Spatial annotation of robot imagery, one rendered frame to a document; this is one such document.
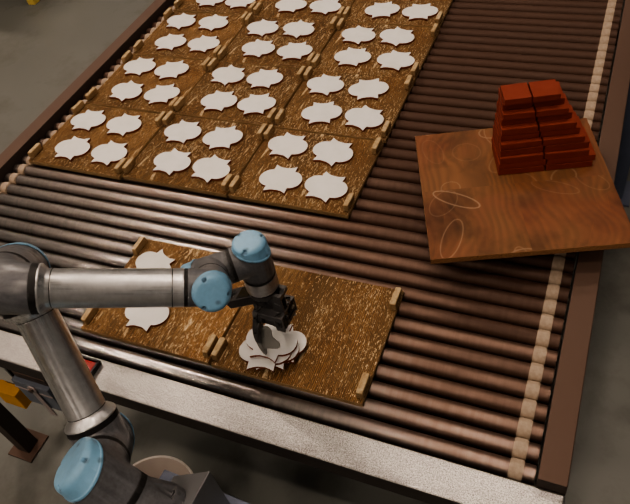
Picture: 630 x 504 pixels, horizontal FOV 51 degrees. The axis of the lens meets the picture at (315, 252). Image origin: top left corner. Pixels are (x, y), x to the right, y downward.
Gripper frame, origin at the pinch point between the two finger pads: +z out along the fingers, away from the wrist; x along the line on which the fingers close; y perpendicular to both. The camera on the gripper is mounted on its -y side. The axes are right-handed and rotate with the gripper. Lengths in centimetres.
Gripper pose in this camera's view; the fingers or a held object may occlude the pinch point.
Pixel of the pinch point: (271, 334)
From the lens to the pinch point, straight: 167.2
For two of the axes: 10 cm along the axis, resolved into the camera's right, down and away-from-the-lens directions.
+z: 1.4, 6.7, 7.3
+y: 9.1, 2.0, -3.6
